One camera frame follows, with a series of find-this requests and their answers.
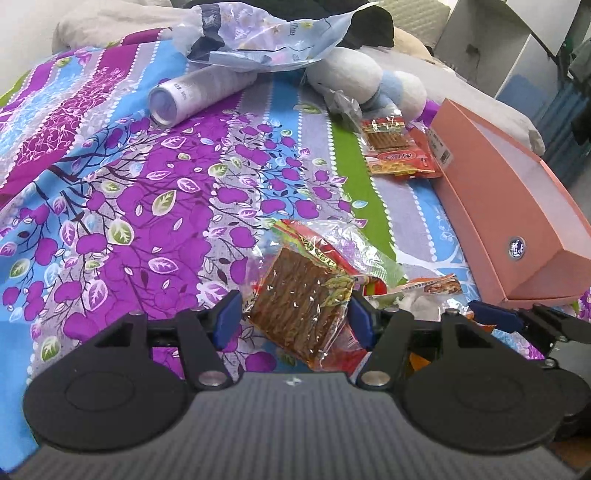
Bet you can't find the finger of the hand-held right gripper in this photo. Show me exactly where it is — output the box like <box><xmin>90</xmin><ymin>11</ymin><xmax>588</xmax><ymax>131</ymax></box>
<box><xmin>467</xmin><ymin>299</ymin><xmax>585</xmax><ymax>344</ymax></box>

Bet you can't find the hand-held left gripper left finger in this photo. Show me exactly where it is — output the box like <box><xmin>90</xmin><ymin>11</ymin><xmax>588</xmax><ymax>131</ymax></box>
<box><xmin>90</xmin><ymin>290</ymin><xmax>243</xmax><ymax>391</ymax></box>

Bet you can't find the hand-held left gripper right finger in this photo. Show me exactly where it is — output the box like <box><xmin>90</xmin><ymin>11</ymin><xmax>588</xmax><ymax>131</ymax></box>
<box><xmin>347</xmin><ymin>295</ymin><xmax>499</xmax><ymax>391</ymax></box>

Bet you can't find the red clear spicy strip packet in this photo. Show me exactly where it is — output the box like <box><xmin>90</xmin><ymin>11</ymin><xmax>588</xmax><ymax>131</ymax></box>
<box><xmin>242</xmin><ymin>219</ymin><xmax>409</xmax><ymax>372</ymax></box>

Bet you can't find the pink cardboard box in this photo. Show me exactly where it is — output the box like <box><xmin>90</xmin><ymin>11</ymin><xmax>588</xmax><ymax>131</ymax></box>
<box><xmin>427</xmin><ymin>98</ymin><xmax>591</xmax><ymax>309</ymax></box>

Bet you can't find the small picture snack packet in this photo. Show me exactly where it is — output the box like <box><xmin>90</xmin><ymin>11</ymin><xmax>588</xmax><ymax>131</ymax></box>
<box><xmin>397</xmin><ymin>273</ymin><xmax>463</xmax><ymax>301</ymax></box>

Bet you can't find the purple floral bedsheet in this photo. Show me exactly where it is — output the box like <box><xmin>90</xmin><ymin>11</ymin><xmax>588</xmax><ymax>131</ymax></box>
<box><xmin>0</xmin><ymin>39</ymin><xmax>591</xmax><ymax>462</ymax></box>

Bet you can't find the orange spicy strip packet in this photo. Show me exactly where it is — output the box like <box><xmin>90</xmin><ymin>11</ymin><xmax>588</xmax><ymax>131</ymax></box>
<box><xmin>359</xmin><ymin>115</ymin><xmax>445</xmax><ymax>180</ymax></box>

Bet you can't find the grey pillow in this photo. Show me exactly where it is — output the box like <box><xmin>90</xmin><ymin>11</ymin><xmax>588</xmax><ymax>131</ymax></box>
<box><xmin>360</xmin><ymin>44</ymin><xmax>546</xmax><ymax>155</ymax></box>

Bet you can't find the blue curtain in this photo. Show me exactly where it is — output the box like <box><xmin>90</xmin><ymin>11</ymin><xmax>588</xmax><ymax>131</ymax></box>
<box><xmin>526</xmin><ymin>83</ymin><xmax>591</xmax><ymax>185</ymax></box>

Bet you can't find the clear crumpled wrapper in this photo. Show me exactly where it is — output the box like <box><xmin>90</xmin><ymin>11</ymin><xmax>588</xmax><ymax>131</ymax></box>
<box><xmin>323</xmin><ymin>88</ymin><xmax>365</xmax><ymax>132</ymax></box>

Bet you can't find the white cylindrical bottle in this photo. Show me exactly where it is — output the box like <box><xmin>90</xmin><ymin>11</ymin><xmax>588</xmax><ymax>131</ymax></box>
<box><xmin>148</xmin><ymin>65</ymin><xmax>258</xmax><ymax>126</ymax></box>

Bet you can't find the white blue plush toy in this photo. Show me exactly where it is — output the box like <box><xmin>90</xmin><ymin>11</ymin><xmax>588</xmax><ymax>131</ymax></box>
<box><xmin>305</xmin><ymin>46</ymin><xmax>428</xmax><ymax>123</ymax></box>

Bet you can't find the white cabinet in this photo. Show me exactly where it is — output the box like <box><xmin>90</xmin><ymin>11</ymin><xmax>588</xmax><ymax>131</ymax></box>
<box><xmin>434</xmin><ymin>0</ymin><xmax>561</xmax><ymax>97</ymax></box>

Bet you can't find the light blue plastic bag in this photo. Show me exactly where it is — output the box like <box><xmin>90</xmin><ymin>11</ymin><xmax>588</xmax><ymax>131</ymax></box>
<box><xmin>173</xmin><ymin>2</ymin><xmax>377</xmax><ymax>72</ymax></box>

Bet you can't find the beige pillow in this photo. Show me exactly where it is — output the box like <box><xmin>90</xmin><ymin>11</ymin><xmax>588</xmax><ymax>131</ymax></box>
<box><xmin>392</xmin><ymin>27</ymin><xmax>435</xmax><ymax>58</ymax></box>

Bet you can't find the black fluffy garment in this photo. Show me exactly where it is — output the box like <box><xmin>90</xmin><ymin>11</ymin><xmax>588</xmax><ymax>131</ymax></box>
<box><xmin>342</xmin><ymin>4</ymin><xmax>395</xmax><ymax>49</ymax></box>

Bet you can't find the cream padded headboard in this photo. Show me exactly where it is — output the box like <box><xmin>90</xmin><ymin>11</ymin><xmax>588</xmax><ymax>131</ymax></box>
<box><xmin>379</xmin><ymin>0</ymin><xmax>451</xmax><ymax>51</ymax></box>

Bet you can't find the pale beige blanket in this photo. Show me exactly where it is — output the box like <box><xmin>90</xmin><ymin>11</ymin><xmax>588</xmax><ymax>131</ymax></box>
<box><xmin>51</xmin><ymin>0</ymin><xmax>222</xmax><ymax>51</ymax></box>

